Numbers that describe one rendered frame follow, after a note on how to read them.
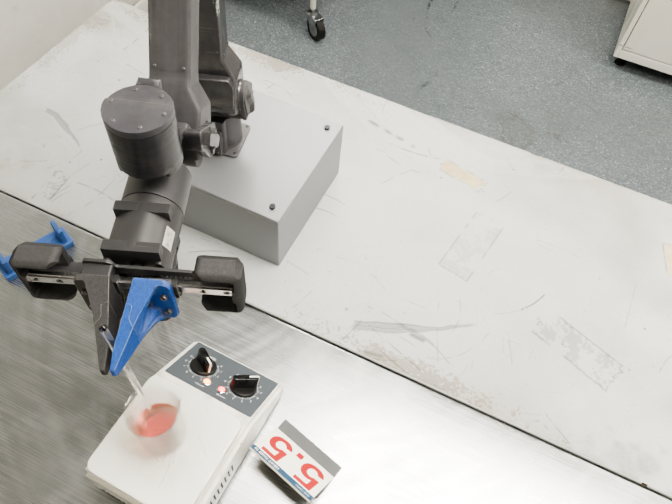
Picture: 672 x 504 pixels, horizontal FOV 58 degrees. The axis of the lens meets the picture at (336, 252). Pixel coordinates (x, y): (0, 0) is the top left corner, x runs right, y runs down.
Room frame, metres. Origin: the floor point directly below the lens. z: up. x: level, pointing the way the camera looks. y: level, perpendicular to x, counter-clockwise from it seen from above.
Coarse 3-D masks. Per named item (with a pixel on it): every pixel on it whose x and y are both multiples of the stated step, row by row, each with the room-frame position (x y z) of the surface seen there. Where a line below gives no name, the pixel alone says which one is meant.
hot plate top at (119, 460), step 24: (144, 384) 0.24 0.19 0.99; (168, 384) 0.24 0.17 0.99; (192, 408) 0.22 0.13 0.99; (216, 408) 0.22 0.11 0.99; (120, 432) 0.18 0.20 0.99; (192, 432) 0.19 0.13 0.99; (216, 432) 0.20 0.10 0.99; (96, 456) 0.16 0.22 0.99; (120, 456) 0.16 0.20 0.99; (144, 456) 0.16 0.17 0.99; (168, 456) 0.17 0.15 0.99; (192, 456) 0.17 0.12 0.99; (216, 456) 0.17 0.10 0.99; (120, 480) 0.14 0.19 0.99; (144, 480) 0.14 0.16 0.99; (168, 480) 0.14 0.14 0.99; (192, 480) 0.14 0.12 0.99
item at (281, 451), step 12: (276, 432) 0.23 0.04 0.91; (264, 444) 0.21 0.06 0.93; (276, 444) 0.21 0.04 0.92; (288, 444) 0.22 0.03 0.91; (276, 456) 0.19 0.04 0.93; (288, 456) 0.20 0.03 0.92; (300, 456) 0.20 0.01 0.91; (288, 468) 0.18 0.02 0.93; (300, 468) 0.19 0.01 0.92; (312, 468) 0.19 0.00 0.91; (300, 480) 0.17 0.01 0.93; (312, 480) 0.17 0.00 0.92; (324, 480) 0.18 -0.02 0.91; (312, 492) 0.16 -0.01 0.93
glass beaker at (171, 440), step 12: (156, 384) 0.21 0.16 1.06; (132, 396) 0.20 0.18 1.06; (156, 396) 0.21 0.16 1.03; (168, 396) 0.21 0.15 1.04; (180, 396) 0.21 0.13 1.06; (132, 408) 0.19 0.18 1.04; (144, 408) 0.20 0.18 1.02; (180, 408) 0.20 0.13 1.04; (132, 420) 0.18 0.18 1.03; (180, 420) 0.19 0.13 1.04; (132, 432) 0.17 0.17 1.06; (168, 432) 0.17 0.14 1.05; (180, 432) 0.18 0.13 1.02; (144, 444) 0.16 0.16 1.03; (156, 444) 0.16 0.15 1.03; (168, 444) 0.17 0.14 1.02; (180, 444) 0.18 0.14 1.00
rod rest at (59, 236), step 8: (56, 224) 0.47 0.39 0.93; (56, 232) 0.47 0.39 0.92; (64, 232) 0.48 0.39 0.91; (40, 240) 0.46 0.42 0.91; (48, 240) 0.46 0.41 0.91; (56, 240) 0.46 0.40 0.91; (64, 240) 0.46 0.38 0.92; (72, 240) 0.47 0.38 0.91; (0, 256) 0.41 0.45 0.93; (8, 256) 0.43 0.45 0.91; (0, 264) 0.41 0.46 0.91; (8, 264) 0.40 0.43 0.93; (8, 272) 0.40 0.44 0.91; (8, 280) 0.39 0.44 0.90
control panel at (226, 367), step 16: (192, 352) 0.30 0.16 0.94; (208, 352) 0.31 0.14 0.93; (176, 368) 0.27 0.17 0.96; (224, 368) 0.29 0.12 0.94; (240, 368) 0.29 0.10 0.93; (192, 384) 0.25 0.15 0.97; (208, 384) 0.26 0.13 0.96; (224, 384) 0.26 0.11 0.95; (272, 384) 0.28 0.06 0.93; (224, 400) 0.24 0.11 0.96; (240, 400) 0.24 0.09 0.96; (256, 400) 0.25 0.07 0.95
